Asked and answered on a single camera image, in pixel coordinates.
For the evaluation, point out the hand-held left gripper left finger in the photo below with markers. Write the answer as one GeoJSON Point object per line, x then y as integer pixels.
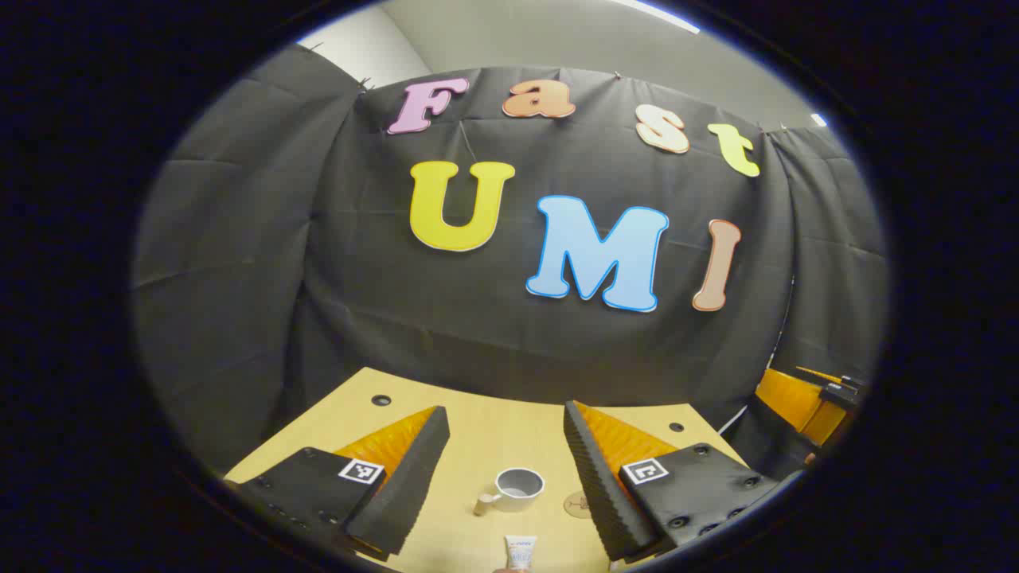
{"type": "Point", "coordinates": [406, 485]}

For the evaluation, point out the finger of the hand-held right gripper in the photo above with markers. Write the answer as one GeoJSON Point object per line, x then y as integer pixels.
{"type": "Point", "coordinates": [844, 391]}
{"type": "Point", "coordinates": [788, 398]}

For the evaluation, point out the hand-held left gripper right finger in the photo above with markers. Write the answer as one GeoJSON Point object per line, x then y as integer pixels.
{"type": "Point", "coordinates": [593, 485]}

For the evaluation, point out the round cork coaster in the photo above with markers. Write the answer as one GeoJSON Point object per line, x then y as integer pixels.
{"type": "Point", "coordinates": [576, 504]}

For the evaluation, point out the white cup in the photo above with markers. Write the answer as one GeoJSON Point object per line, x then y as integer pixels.
{"type": "Point", "coordinates": [519, 484]}

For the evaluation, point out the white toothpaste tube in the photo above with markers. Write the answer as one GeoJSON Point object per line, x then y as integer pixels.
{"type": "Point", "coordinates": [521, 551]}

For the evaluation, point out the wooden desktop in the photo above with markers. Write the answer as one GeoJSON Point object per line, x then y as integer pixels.
{"type": "Point", "coordinates": [493, 430]}

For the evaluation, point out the black backdrop cloth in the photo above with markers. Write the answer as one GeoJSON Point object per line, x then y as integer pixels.
{"type": "Point", "coordinates": [358, 278]}

